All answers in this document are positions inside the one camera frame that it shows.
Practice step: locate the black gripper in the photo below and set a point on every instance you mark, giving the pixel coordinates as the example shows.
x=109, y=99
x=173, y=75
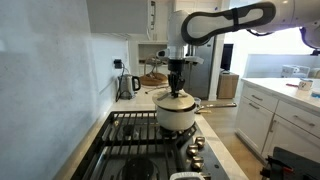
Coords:
x=176, y=66

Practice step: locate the black gas cooktop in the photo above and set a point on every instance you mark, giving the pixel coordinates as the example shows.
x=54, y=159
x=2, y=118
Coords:
x=140, y=140

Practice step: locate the black stand with red clamps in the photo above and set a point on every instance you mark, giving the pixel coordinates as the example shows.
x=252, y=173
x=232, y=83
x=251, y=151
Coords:
x=293, y=166

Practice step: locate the clear plastic container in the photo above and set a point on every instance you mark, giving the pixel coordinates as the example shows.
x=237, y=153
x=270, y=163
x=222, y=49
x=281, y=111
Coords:
x=295, y=71

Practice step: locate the white dutch oven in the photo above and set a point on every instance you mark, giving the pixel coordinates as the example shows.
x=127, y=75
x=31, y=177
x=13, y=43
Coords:
x=186, y=176

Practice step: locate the wooden spatula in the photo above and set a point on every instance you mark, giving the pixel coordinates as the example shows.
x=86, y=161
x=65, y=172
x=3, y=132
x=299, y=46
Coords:
x=204, y=112

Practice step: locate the cream pot lid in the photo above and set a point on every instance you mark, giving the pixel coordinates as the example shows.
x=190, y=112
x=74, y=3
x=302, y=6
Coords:
x=173, y=101

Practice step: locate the black monitor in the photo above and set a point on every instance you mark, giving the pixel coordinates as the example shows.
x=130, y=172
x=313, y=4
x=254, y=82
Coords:
x=227, y=56

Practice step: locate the small red item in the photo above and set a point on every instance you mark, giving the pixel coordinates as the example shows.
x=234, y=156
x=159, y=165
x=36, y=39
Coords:
x=291, y=85

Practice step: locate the small blue item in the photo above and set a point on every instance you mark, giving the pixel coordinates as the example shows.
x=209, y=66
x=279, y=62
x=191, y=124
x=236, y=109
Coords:
x=315, y=95

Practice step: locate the stainless refrigerator with magnets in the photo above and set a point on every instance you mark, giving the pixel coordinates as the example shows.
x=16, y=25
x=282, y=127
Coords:
x=200, y=76

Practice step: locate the white cabinet above refrigerator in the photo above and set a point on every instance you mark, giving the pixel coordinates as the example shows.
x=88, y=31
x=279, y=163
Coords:
x=200, y=4

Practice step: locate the white kitchen island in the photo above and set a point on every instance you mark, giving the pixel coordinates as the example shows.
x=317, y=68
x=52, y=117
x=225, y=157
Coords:
x=266, y=120

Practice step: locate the white mug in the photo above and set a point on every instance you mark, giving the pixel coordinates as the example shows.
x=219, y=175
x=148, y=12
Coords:
x=305, y=85

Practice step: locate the white cabinet above hood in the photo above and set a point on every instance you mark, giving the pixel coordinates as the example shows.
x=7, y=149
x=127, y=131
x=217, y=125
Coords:
x=116, y=16

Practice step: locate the white wall cabinet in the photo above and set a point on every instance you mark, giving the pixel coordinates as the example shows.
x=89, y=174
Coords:
x=161, y=20

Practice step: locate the brown box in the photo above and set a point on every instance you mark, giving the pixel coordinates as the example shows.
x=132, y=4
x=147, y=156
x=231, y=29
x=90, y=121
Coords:
x=227, y=87

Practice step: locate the stainless electric kettle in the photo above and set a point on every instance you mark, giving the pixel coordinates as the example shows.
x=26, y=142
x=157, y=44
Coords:
x=126, y=87

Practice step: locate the clear plastic cup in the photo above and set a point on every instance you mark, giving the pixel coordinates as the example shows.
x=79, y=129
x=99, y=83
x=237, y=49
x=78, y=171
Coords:
x=197, y=101

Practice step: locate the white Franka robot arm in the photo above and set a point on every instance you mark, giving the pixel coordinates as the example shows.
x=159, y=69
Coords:
x=216, y=26

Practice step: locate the steel stove knob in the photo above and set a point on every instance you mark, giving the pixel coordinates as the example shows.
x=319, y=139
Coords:
x=200, y=142
x=192, y=150
x=197, y=164
x=206, y=176

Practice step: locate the black wall plug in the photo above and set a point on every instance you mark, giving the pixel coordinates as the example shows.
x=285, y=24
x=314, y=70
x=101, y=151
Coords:
x=117, y=64

